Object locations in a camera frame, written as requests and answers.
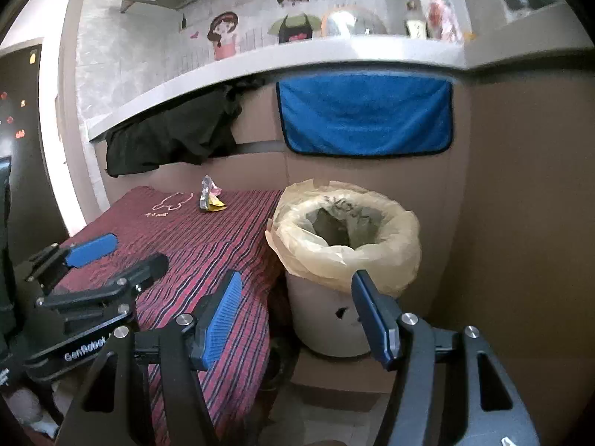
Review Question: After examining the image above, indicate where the beige trash bag liner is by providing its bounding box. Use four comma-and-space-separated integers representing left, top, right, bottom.
265, 179, 422, 297

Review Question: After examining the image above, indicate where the white trash bin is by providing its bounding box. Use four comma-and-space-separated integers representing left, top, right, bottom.
286, 273, 370, 358

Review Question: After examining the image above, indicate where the black refrigerator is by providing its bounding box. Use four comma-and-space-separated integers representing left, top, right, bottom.
0, 44, 68, 264

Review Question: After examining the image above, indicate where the red striped cloth mat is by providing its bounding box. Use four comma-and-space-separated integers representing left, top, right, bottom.
64, 186, 280, 445

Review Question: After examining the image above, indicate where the crumpled foil wrapper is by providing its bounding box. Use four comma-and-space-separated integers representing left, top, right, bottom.
199, 175, 227, 213

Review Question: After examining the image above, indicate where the black cloth hanging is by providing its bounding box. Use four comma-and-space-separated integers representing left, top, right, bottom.
105, 78, 263, 178

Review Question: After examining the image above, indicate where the blue towel hanging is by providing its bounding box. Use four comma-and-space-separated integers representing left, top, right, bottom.
275, 74, 454, 158

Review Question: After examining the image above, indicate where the bottle with orange cap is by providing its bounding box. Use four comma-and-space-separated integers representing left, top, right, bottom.
427, 0, 461, 43

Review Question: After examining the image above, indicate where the white countertop ledge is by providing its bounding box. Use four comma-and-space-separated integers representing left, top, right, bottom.
88, 31, 594, 142

